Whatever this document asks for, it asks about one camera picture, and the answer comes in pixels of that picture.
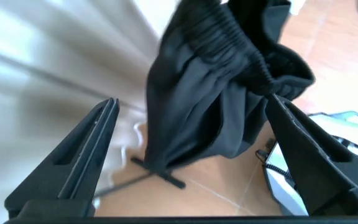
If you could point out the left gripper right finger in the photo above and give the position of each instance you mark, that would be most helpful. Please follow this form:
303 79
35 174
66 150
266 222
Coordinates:
315 168

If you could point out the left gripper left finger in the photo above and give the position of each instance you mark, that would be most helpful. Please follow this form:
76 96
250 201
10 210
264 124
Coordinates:
61 174

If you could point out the black shorts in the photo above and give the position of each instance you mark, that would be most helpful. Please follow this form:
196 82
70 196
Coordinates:
191 109

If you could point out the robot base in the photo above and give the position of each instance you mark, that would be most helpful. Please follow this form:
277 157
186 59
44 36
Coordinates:
278 186

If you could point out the black clothes rack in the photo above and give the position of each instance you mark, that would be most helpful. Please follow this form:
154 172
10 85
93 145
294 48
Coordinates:
169 179

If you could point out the beige curtain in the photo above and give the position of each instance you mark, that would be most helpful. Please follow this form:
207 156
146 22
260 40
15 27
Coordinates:
42 62

